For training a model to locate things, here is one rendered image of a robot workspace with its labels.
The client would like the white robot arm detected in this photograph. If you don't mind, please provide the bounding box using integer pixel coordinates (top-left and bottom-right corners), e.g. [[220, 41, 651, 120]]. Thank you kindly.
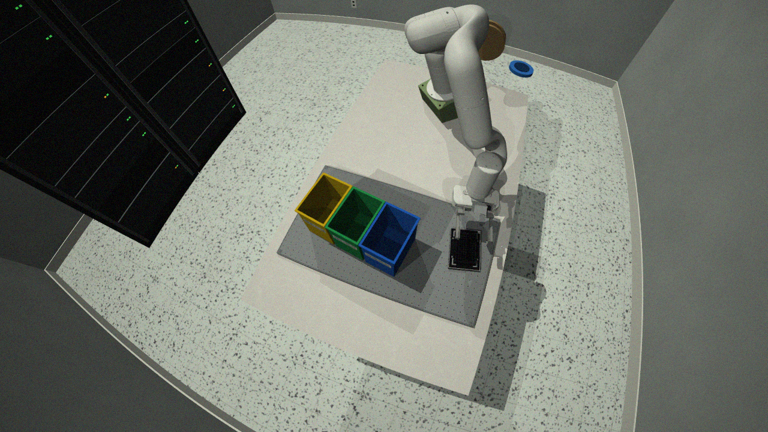
[[404, 5, 507, 214]]

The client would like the yellow recycle bin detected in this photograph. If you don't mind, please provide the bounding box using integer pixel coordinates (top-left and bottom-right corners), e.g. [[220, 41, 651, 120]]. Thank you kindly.
[[295, 173, 353, 244]]

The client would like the blue open-top bin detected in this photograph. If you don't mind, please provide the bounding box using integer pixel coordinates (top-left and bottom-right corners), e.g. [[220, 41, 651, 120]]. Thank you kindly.
[[358, 202, 421, 277]]

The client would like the green returns bin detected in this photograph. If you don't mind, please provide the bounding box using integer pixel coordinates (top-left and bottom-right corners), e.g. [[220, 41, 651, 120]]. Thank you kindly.
[[325, 186, 385, 260]]

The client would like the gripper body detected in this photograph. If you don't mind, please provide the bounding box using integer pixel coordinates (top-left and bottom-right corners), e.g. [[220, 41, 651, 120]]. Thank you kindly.
[[452, 185, 500, 212]]

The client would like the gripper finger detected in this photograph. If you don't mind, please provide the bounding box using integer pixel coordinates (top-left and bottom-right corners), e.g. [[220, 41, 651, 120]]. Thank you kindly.
[[487, 210, 494, 243], [455, 205, 472, 240]]

